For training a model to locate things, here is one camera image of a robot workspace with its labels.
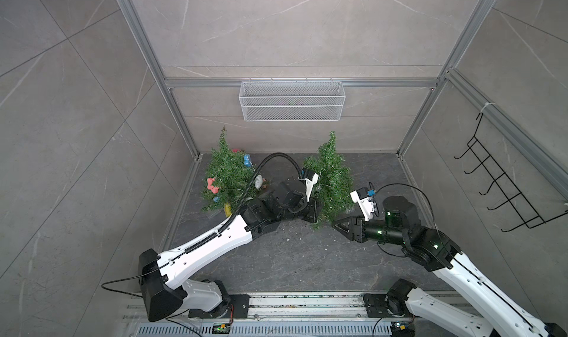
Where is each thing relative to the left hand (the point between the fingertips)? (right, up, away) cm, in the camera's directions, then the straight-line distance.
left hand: (327, 203), depth 66 cm
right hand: (+3, -6, -2) cm, 7 cm away
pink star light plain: (-37, +3, +7) cm, 38 cm away
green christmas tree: (-32, +7, +8) cm, 34 cm away
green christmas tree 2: (+3, +3, +3) cm, 5 cm away
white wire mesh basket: (-10, +42, +34) cm, 55 cm away
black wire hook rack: (+54, -2, -7) cm, 54 cm away
